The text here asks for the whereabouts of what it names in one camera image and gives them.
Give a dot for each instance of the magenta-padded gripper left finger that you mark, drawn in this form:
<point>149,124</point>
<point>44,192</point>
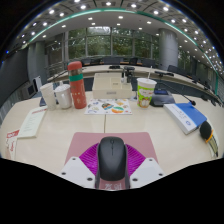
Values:
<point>75,170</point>

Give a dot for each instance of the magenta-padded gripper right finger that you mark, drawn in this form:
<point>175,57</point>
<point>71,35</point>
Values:
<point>148,170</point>

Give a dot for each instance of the black computer mouse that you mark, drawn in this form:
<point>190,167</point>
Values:
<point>112,160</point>

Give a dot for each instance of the pink printed mouse pad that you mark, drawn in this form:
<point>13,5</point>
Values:
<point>83,140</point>

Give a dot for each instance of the white printed document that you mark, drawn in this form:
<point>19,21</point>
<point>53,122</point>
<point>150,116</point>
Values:
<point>32,122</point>

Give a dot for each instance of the blue and white book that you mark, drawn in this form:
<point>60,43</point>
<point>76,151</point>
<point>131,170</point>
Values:
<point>188,116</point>

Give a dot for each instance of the red and white leaflet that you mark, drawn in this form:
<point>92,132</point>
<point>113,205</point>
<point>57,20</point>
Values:
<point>12,143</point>

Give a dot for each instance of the colourful sticker sheet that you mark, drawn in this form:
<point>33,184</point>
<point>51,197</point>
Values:
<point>108,106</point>

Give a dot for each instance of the white lidded mug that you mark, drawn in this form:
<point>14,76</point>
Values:
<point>64,97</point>

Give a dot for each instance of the printed paper cup with straw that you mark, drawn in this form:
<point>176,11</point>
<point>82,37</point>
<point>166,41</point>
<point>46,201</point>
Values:
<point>146,93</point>

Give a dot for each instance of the white paper cup stack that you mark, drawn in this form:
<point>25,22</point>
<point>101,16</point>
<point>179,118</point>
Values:
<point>49,96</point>

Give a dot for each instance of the red thermos bottle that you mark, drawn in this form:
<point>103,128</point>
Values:
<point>77,88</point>

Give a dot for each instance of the white cardboard box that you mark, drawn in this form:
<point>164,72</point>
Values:
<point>111,86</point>

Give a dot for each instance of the dark office chairs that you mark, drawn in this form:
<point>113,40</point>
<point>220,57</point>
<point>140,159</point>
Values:
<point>173,69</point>

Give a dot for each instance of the long curved conference desk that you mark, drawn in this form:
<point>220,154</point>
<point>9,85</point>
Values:
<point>100,68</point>

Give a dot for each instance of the ceiling lights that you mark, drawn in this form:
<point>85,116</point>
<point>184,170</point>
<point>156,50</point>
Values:
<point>108,4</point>

